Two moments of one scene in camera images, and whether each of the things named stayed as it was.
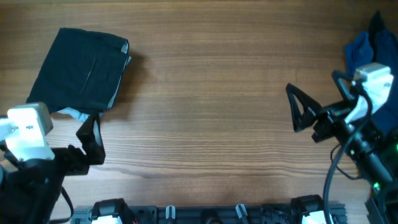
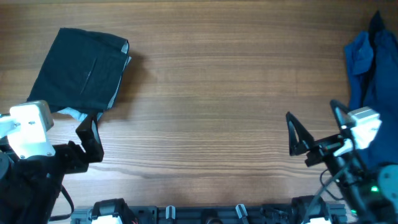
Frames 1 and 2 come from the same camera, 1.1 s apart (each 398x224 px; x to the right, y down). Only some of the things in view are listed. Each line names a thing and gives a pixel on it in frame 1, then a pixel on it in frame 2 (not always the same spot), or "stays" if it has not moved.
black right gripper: x=325 y=114 to x=305 y=139
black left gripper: x=79 y=160 stays
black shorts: x=81 y=72 stays
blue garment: x=379 y=45 stays
